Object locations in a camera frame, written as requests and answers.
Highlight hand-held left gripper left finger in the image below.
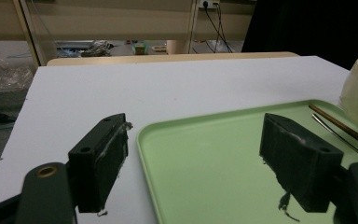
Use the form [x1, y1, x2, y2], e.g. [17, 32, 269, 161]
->
[67, 112, 133, 217]

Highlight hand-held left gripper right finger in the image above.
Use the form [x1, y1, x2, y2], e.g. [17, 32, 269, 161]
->
[258, 112, 345, 214]

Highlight metal spoon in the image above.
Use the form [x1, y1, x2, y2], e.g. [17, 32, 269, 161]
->
[311, 113, 358, 166]

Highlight brown chopstick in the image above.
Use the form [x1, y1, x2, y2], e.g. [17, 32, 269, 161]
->
[308, 104, 358, 153]

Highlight light green tray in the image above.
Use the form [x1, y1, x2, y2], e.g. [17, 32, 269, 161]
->
[135, 98, 358, 224]

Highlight white table cover board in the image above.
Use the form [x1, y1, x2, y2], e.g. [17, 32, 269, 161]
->
[0, 55, 351, 224]

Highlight small coloured cube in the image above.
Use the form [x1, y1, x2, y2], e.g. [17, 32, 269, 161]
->
[132, 42, 147, 56]

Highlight clear plastic bag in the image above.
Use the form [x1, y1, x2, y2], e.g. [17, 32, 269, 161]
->
[0, 59, 34, 93]

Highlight black curtain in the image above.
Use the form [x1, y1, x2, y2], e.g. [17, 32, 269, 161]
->
[241, 0, 358, 71]

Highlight light wooden desk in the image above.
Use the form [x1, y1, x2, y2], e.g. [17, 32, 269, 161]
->
[0, 0, 257, 66]

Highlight white power strip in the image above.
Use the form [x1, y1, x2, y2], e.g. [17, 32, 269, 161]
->
[199, 0, 221, 9]

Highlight tangled cable pile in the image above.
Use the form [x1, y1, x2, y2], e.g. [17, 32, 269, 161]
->
[57, 40, 116, 59]

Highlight hanging black cables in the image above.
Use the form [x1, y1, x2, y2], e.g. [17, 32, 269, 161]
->
[203, 1, 234, 54]

